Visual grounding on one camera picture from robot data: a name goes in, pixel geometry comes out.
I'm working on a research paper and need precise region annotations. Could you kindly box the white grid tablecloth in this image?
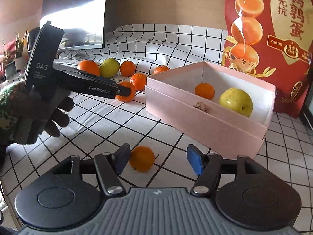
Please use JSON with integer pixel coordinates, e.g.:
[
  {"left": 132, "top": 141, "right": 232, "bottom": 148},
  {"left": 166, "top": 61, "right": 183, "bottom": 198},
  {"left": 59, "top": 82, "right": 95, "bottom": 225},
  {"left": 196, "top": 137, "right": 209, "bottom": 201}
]
[{"left": 1, "top": 24, "right": 312, "bottom": 234}]

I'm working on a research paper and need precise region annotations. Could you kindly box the gloved left hand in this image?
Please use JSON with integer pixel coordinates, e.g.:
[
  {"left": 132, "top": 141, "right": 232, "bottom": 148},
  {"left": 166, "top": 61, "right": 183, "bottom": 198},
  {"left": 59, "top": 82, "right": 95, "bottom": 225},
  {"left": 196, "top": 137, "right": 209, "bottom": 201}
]
[{"left": 1, "top": 82, "right": 74, "bottom": 151}]

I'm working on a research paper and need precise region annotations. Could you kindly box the red snack bag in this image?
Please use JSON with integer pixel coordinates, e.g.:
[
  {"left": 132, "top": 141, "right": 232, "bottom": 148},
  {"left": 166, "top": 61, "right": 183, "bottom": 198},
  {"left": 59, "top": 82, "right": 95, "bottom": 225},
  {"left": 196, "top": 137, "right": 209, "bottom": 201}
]
[{"left": 221, "top": 0, "right": 312, "bottom": 118}]

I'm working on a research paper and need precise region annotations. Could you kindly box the pink gift box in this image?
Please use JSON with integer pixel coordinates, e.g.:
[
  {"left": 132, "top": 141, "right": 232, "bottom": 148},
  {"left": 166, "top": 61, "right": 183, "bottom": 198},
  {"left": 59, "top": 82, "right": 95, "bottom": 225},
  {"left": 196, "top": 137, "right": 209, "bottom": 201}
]
[{"left": 145, "top": 61, "right": 276, "bottom": 159}]

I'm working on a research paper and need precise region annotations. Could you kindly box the potted plant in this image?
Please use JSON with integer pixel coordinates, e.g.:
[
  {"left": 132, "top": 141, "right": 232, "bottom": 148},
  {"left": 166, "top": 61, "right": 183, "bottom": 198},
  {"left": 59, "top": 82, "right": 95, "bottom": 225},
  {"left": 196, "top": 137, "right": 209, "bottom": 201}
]
[{"left": 1, "top": 29, "right": 28, "bottom": 77}]

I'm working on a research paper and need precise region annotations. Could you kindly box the tiny kumquat orange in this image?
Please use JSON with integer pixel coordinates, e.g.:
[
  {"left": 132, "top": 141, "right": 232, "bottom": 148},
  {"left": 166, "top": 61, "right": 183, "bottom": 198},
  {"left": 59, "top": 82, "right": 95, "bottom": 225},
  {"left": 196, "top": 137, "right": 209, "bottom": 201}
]
[{"left": 116, "top": 82, "right": 136, "bottom": 102}]

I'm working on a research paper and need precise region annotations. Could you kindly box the yellow green pear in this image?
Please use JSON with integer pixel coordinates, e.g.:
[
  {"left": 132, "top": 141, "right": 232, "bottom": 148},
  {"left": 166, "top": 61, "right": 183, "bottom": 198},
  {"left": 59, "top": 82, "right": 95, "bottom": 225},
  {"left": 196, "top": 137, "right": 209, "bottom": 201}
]
[{"left": 219, "top": 88, "right": 253, "bottom": 118}]

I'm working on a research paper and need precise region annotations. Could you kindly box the small orange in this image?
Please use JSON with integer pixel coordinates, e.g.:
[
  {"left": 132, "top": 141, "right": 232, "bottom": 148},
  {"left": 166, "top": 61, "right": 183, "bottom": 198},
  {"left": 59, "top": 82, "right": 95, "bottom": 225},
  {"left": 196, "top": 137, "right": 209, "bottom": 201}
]
[{"left": 129, "top": 146, "right": 155, "bottom": 172}]

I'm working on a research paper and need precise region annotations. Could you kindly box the large orange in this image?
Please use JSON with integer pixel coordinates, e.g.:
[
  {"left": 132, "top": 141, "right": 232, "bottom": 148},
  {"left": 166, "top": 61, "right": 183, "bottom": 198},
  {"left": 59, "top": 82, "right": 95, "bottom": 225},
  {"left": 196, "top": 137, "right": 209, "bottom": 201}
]
[{"left": 77, "top": 60, "right": 100, "bottom": 76}]

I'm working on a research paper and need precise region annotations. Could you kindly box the mandarin orange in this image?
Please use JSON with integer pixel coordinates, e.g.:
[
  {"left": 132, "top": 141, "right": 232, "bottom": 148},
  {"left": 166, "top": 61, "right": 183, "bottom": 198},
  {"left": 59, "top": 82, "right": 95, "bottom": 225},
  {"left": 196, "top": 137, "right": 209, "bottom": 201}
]
[
  {"left": 194, "top": 83, "right": 215, "bottom": 100},
  {"left": 119, "top": 61, "right": 136, "bottom": 77},
  {"left": 130, "top": 73, "right": 147, "bottom": 91}
]

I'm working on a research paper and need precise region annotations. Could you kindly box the curved monitor left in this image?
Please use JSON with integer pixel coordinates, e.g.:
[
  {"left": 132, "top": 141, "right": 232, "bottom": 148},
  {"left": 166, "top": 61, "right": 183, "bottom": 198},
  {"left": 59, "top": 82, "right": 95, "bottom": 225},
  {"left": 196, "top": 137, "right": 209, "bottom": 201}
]
[{"left": 40, "top": 0, "right": 106, "bottom": 52}]

